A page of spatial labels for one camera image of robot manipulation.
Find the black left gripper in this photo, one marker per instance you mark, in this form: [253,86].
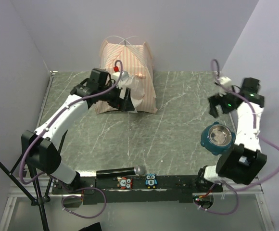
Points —
[124,104]

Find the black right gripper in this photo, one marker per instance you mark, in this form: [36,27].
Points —
[216,100]

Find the steel pet bowl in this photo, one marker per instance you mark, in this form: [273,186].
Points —
[219,135]

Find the pink striped pet tent fabric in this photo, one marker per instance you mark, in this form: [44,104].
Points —
[140,82]

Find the white fibreglass tent pole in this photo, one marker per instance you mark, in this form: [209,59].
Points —
[124,42]

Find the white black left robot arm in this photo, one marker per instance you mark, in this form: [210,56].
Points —
[41,147]

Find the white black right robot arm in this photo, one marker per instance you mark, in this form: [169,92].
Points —
[241,157]

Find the teal pet feeder toy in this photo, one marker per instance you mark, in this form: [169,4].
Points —
[215,150]

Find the black handheld microphone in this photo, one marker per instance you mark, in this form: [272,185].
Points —
[121,172]

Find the red owl number tile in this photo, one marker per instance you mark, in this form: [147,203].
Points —
[124,183]

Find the blue owl number tile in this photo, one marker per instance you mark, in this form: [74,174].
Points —
[151,181]

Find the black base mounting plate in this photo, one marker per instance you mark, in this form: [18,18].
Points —
[179,188]

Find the black object at bottom edge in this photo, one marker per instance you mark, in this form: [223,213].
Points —
[93,227]

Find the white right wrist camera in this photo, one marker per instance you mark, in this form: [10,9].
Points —
[224,83]

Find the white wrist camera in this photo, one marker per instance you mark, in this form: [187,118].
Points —
[116,74]
[224,83]

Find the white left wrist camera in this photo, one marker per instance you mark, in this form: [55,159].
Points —
[116,74]

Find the aluminium frame rail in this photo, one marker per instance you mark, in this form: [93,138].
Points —
[257,189]

